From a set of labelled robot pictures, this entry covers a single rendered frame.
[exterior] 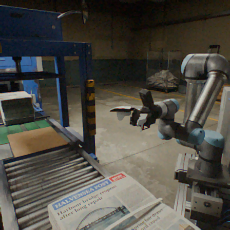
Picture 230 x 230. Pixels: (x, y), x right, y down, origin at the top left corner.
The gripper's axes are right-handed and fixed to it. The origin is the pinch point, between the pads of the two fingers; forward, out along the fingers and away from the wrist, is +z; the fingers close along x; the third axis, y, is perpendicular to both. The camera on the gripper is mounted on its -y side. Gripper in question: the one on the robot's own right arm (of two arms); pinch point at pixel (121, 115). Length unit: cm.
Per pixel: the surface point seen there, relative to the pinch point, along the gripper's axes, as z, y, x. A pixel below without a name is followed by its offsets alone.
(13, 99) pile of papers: 2, 40, 150
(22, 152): 17, 55, 78
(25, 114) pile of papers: -7, 57, 148
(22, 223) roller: 35, 47, 16
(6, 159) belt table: 27, 55, 77
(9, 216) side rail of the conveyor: 38, 47, 23
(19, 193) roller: 30, 49, 36
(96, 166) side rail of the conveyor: -12, 48, 30
